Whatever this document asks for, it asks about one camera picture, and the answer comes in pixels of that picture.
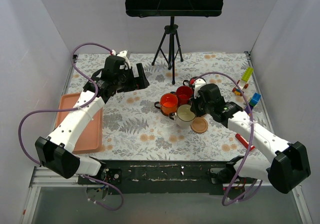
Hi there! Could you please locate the black music stand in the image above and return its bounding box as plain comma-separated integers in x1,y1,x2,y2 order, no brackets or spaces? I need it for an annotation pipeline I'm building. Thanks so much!
125,0,224,72

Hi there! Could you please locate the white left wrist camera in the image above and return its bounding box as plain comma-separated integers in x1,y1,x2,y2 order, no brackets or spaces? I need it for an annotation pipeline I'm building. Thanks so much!
111,49,132,70

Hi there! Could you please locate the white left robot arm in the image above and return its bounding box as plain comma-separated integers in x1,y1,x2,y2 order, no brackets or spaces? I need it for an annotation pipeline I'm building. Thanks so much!
35,55,150,184

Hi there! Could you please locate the floral patterned table mat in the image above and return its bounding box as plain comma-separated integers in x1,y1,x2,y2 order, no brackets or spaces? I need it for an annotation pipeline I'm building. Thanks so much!
48,53,278,162

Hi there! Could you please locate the blue green purple block toy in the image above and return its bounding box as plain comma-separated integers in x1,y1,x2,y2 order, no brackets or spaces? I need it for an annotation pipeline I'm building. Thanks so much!
244,92,261,116

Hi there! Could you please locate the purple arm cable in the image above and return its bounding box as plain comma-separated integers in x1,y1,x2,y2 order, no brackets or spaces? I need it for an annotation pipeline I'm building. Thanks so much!
189,71,263,207
18,42,125,211

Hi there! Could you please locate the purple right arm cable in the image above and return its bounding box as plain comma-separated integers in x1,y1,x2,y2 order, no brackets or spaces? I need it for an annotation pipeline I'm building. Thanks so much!
189,71,263,207

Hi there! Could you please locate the cream white cup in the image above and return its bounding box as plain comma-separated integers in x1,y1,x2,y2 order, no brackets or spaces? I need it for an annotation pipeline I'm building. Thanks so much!
168,104,196,128

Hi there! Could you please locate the dark green cup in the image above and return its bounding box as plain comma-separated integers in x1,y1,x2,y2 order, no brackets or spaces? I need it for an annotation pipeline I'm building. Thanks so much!
182,76,207,87

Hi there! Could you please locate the pink plastic tray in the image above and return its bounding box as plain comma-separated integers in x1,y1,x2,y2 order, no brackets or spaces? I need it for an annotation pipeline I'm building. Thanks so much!
59,92,103,155

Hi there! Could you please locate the red toy window block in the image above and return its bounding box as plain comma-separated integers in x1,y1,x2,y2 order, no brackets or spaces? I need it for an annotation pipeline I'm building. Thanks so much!
235,133,249,149

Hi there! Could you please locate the toy car with yellow block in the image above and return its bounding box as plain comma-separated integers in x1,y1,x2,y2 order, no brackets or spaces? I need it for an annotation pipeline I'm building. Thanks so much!
232,67,254,96

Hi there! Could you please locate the red cup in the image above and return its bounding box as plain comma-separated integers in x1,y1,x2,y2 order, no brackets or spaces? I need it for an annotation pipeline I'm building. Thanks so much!
170,85,194,106

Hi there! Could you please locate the light wooden coaster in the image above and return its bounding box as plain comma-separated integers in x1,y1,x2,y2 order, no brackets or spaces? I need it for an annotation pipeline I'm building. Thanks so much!
190,117,208,134

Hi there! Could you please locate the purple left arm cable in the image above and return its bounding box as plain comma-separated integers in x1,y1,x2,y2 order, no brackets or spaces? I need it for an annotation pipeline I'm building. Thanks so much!
18,42,125,211

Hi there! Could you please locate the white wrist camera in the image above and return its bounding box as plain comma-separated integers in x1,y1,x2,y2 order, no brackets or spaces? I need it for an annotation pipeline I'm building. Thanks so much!
189,78,207,99
111,49,132,70

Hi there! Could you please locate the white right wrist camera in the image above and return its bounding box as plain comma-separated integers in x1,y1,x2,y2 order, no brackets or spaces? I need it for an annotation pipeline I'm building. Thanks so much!
189,78,207,99

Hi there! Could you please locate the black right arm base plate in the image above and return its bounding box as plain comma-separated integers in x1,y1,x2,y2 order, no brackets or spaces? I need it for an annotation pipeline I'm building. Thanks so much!
209,167,257,185

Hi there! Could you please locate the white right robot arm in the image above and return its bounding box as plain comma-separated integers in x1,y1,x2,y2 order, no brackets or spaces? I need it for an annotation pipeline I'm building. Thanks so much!
191,78,311,194

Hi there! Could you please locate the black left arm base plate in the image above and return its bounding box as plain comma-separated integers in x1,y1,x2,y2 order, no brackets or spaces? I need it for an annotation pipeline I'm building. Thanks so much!
77,168,123,185

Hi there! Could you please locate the orange cup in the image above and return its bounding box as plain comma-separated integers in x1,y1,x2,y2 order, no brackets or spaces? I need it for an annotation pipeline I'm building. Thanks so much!
154,93,178,117

